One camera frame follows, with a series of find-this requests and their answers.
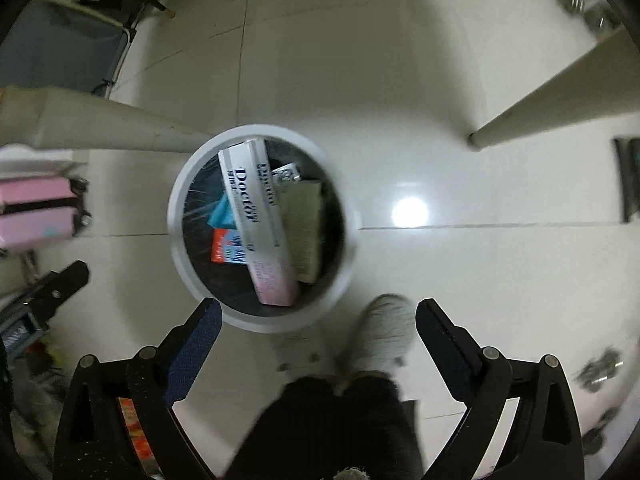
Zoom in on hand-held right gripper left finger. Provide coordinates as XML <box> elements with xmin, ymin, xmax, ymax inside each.
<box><xmin>52</xmin><ymin>297</ymin><xmax>224</xmax><ymax>480</ymax></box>

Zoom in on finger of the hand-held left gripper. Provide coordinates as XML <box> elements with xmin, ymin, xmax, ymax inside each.
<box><xmin>26</xmin><ymin>260</ymin><xmax>91</xmax><ymax>321</ymax></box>

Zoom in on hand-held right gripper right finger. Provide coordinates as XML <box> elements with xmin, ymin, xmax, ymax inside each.
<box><xmin>415</xmin><ymin>298</ymin><xmax>587</xmax><ymax>480</ymax></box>

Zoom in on small red blue box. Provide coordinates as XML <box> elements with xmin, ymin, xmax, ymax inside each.
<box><xmin>210</xmin><ymin>227</ymin><xmax>249</xmax><ymax>265</ymax></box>

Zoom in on white round trash bin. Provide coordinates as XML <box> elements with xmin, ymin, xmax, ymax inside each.
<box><xmin>167</xmin><ymin>124</ymin><xmax>361</xmax><ymax>333</ymax></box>

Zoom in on light blue box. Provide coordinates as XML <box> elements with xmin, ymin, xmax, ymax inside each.
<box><xmin>207</xmin><ymin>192</ymin><xmax>236</xmax><ymax>228</ymax></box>

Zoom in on long white box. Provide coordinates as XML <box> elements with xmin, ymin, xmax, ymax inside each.
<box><xmin>218</xmin><ymin>139</ymin><xmax>301</xmax><ymax>307</ymax></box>

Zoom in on silver blister pack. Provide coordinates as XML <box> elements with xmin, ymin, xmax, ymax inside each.
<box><xmin>272</xmin><ymin>162</ymin><xmax>301</xmax><ymax>186</ymax></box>

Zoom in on grey fluffy slipper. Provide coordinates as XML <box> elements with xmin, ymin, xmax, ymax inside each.
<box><xmin>272</xmin><ymin>327</ymin><xmax>331</xmax><ymax>376</ymax></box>
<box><xmin>340</xmin><ymin>294</ymin><xmax>418</xmax><ymax>376</ymax></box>

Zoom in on pink suitcase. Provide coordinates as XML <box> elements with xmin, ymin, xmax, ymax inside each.
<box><xmin>0</xmin><ymin>175</ymin><xmax>93</xmax><ymax>253</ymax></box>

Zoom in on red printed packet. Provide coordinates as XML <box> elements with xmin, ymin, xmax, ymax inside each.
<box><xmin>117</xmin><ymin>397</ymin><xmax>161</xmax><ymax>478</ymax></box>

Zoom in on person's legs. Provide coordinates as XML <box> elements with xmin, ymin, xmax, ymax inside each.
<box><xmin>225</xmin><ymin>372</ymin><xmax>426</xmax><ymax>480</ymax></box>

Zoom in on cream table leg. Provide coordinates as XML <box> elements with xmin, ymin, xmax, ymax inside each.
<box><xmin>0</xmin><ymin>86</ymin><xmax>211</xmax><ymax>153</ymax></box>
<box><xmin>467</xmin><ymin>30</ymin><xmax>636</xmax><ymax>152</ymax></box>

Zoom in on dark folding cot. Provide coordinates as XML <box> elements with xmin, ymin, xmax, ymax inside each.
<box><xmin>0</xmin><ymin>0</ymin><xmax>138</xmax><ymax>96</ymax></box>

